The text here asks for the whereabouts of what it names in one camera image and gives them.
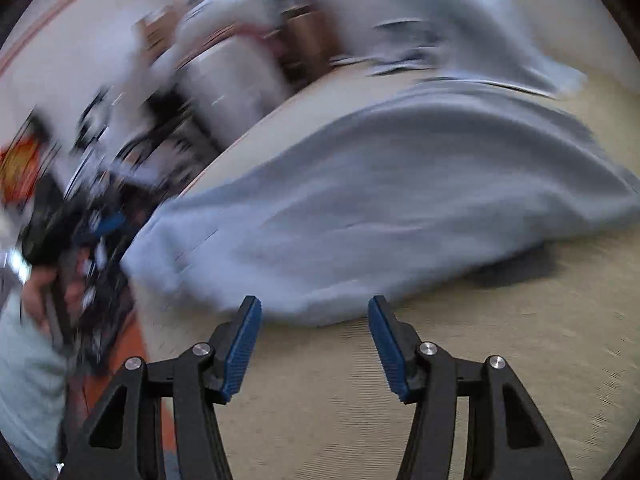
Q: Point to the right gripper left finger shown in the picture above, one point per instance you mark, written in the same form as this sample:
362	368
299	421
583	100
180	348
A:
122	437

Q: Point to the grey blue storage bag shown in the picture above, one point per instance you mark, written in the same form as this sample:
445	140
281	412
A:
490	41

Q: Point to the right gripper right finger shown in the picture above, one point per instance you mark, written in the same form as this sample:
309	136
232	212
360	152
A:
507	435

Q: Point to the white appliance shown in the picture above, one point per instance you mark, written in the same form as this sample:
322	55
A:
232	86

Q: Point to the light blue sweater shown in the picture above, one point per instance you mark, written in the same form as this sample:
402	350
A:
388	200

